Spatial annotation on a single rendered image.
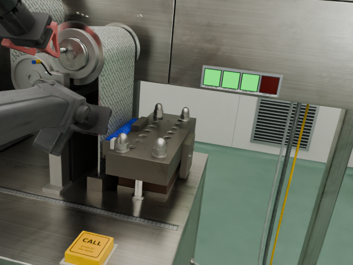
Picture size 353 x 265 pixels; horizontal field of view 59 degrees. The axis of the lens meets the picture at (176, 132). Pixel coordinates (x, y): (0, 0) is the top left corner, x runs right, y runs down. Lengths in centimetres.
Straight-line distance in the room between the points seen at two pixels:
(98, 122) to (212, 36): 48
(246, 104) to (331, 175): 221
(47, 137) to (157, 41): 55
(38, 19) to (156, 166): 40
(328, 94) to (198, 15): 47
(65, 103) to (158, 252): 35
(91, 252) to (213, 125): 298
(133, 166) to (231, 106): 274
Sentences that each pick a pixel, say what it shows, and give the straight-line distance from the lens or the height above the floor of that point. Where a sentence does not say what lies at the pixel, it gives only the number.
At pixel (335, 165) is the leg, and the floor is 89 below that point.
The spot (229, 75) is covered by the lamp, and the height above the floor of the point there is 120.
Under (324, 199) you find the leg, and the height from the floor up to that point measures 74.
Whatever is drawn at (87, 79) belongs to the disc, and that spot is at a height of 119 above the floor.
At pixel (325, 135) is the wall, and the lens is 361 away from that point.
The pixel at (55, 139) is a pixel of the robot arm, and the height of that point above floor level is 111.
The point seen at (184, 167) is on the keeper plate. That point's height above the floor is 95.
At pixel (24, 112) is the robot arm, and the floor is 122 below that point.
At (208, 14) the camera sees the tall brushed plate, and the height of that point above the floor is 137.
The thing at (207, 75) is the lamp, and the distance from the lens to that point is 102.
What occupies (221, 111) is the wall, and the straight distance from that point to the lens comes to 346.
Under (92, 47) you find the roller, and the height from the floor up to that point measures 127.
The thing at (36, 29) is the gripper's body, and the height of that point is 131.
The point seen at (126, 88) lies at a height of 114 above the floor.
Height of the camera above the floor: 135
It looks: 20 degrees down
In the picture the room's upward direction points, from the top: 6 degrees clockwise
